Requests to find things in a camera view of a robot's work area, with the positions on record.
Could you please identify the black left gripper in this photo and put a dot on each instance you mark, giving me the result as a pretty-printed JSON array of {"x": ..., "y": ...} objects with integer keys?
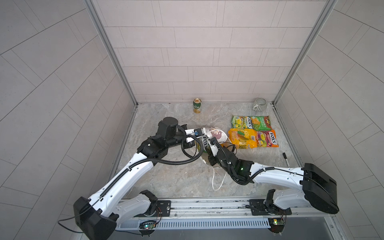
[{"x": 190, "y": 140}]

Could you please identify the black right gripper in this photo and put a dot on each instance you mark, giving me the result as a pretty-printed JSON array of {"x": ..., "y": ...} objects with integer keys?
[{"x": 210, "y": 159}]

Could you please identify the narrow green snack packet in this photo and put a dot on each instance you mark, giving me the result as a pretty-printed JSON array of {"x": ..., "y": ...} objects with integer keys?
[{"x": 204, "y": 144}]

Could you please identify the white printed paper bag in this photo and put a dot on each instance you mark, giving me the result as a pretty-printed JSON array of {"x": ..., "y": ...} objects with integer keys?
[{"x": 222, "y": 137}]

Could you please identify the yellow corn snack bag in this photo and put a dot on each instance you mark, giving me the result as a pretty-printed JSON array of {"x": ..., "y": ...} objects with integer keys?
[{"x": 243, "y": 138}]

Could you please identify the green chip snack bag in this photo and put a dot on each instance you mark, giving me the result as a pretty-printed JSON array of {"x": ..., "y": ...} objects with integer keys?
[{"x": 261, "y": 123}]

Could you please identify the green colourful snack bag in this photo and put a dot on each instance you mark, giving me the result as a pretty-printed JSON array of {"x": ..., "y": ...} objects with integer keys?
[{"x": 242, "y": 122}]

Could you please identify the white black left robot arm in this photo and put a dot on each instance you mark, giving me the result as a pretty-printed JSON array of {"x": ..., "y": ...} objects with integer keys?
[{"x": 99, "y": 215}]

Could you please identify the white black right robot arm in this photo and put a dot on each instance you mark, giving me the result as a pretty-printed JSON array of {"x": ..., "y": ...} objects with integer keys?
[{"x": 303, "y": 187}]

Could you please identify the green gold drink can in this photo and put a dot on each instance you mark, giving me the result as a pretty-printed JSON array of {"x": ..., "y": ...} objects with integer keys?
[{"x": 197, "y": 103}]

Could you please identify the black marker pen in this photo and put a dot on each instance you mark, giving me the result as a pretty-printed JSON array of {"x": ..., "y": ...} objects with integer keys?
[{"x": 286, "y": 159}]

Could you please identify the right controller circuit board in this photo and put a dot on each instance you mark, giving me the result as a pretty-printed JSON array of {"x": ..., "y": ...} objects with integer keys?
[{"x": 276, "y": 225}]

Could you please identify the controller circuit board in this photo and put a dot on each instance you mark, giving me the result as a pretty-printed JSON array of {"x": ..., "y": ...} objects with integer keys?
[
  {"x": 276, "y": 225},
  {"x": 148, "y": 225}
]

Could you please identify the left controller circuit board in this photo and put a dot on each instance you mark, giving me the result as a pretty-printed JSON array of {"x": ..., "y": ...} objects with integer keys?
[{"x": 148, "y": 225}]

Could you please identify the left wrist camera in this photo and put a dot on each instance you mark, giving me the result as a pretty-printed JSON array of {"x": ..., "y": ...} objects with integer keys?
[{"x": 198, "y": 133}]

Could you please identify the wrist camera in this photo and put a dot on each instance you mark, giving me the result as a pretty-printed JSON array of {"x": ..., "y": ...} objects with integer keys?
[
  {"x": 210, "y": 149},
  {"x": 198, "y": 133}
]

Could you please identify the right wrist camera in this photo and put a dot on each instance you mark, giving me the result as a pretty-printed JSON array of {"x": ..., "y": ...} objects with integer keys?
[{"x": 210, "y": 149}]

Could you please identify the aluminium mounting rail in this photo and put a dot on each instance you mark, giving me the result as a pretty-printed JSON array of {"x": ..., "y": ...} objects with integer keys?
[{"x": 204, "y": 208}]

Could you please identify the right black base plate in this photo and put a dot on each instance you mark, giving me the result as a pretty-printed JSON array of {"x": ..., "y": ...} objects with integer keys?
[{"x": 258, "y": 208}]

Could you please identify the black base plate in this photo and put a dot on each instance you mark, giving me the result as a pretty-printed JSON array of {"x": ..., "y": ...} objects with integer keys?
[
  {"x": 162, "y": 208},
  {"x": 258, "y": 208}
]

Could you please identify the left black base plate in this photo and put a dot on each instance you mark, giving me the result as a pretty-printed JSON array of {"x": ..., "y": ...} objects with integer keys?
[{"x": 162, "y": 208}]

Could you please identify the left aluminium corner post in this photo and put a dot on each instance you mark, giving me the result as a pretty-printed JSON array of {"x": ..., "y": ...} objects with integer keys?
[{"x": 108, "y": 46}]

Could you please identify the aluminium corner post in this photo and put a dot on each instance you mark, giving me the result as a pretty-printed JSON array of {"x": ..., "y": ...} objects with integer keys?
[
  {"x": 324, "y": 14},
  {"x": 108, "y": 46}
]

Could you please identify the right aluminium corner post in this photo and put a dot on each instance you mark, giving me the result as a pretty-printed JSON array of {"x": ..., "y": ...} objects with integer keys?
[{"x": 324, "y": 14}]

